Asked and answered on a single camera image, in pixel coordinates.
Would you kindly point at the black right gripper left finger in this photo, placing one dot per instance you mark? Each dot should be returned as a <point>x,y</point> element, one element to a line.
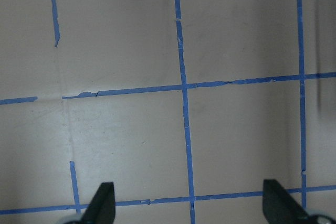
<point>102,206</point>

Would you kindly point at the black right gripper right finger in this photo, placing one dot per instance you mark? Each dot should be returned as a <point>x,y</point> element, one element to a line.
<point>279,206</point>

